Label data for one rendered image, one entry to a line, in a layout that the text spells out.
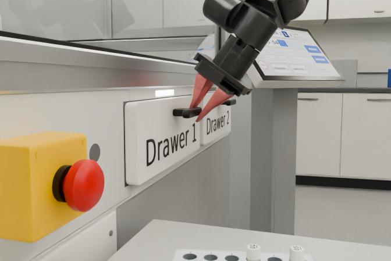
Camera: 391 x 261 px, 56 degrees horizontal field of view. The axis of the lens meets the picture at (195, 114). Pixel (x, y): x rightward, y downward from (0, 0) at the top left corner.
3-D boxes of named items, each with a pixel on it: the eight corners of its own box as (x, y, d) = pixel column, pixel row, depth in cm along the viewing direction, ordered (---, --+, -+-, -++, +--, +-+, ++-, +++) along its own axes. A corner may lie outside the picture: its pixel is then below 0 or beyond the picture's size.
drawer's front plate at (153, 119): (199, 148, 76) (199, 95, 75) (137, 186, 48) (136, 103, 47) (191, 147, 76) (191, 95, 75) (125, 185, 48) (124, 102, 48)
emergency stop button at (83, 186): (109, 203, 30) (109, 155, 30) (81, 220, 27) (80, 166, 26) (78, 200, 31) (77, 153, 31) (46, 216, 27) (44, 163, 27)
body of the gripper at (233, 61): (201, 63, 66) (224, 28, 64) (246, 97, 64) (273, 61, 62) (190, 61, 59) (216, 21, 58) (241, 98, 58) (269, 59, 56)
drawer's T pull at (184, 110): (202, 114, 64) (202, 106, 63) (188, 118, 56) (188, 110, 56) (182, 114, 65) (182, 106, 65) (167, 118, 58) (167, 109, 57)
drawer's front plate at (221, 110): (230, 129, 106) (230, 91, 105) (203, 146, 78) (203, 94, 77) (224, 129, 106) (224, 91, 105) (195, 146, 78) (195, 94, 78)
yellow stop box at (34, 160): (96, 213, 33) (95, 132, 32) (40, 247, 26) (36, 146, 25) (48, 207, 34) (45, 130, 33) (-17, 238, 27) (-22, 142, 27)
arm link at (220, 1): (297, -29, 54) (305, 5, 62) (241, -57, 60) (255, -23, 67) (242, 33, 54) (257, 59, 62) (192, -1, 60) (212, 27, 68)
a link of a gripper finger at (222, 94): (180, 103, 67) (209, 61, 65) (212, 127, 66) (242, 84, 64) (167, 105, 61) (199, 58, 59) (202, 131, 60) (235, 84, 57)
